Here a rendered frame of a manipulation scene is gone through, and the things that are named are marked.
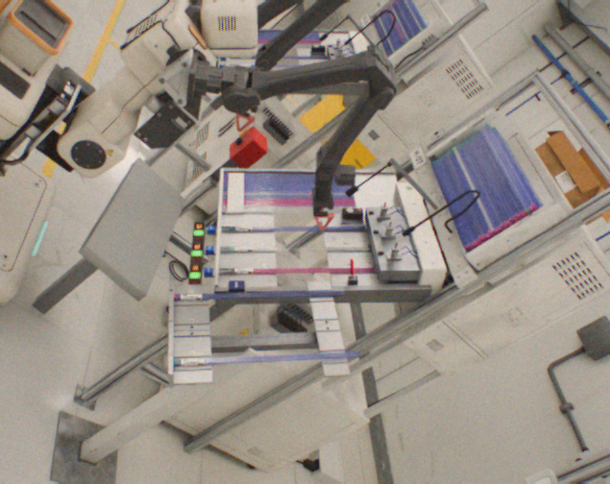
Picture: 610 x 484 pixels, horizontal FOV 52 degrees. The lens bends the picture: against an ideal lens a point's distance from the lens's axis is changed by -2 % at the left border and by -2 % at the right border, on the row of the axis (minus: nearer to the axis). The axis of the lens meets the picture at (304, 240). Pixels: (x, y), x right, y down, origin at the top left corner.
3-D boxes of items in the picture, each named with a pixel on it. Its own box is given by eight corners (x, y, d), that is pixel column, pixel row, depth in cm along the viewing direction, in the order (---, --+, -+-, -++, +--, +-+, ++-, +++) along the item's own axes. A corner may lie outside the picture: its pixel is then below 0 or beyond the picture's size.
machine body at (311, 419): (145, 423, 245) (259, 350, 221) (162, 296, 298) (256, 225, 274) (259, 479, 280) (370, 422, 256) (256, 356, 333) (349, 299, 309)
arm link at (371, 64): (387, 35, 156) (390, 63, 151) (396, 72, 167) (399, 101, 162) (220, 68, 166) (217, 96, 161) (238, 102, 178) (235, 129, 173)
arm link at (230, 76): (217, 63, 163) (215, 79, 160) (256, 70, 165) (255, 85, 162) (213, 88, 170) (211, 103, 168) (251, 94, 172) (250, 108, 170)
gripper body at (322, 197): (330, 191, 211) (331, 173, 206) (333, 210, 203) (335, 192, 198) (311, 192, 210) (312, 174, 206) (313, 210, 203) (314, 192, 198)
